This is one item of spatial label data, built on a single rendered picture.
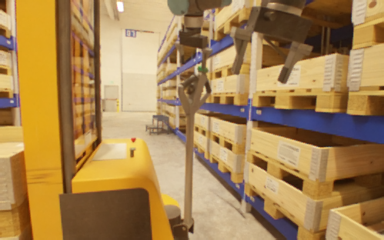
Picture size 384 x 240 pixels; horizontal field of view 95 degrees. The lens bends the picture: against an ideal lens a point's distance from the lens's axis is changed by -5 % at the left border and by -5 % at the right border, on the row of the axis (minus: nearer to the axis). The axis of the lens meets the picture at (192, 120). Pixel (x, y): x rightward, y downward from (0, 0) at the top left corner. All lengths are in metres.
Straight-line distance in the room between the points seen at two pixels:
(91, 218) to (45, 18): 0.84
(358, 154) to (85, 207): 1.64
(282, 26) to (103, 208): 0.91
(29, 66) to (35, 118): 0.20
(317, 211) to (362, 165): 0.47
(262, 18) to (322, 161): 1.09
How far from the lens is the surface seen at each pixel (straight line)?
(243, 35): 0.46
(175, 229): 1.44
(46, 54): 0.95
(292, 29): 0.50
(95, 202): 0.95
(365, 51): 1.29
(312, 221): 1.53
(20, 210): 1.09
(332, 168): 1.49
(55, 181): 1.00
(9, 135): 1.87
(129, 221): 0.99
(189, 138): 1.16
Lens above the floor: 1.23
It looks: 6 degrees down
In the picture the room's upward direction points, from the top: 2 degrees clockwise
